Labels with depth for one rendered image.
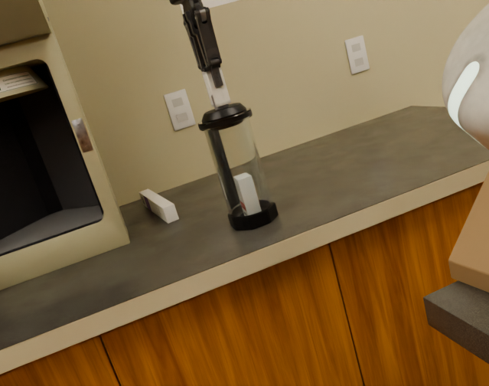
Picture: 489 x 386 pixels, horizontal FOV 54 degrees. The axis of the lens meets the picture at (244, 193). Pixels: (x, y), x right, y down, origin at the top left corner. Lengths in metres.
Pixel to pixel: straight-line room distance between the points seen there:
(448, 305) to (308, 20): 1.21
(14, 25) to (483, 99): 0.86
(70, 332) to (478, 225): 0.63
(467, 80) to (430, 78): 1.50
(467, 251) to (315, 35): 1.15
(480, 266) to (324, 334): 0.47
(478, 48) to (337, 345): 0.75
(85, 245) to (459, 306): 0.79
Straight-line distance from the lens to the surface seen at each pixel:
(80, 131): 1.08
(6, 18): 1.04
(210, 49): 0.90
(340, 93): 1.70
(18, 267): 1.15
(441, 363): 1.21
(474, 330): 0.57
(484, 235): 0.63
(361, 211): 0.92
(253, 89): 1.58
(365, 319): 1.05
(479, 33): 0.41
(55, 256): 1.13
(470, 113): 0.38
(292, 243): 0.88
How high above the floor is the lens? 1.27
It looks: 16 degrees down
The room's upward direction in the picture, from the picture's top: 16 degrees counter-clockwise
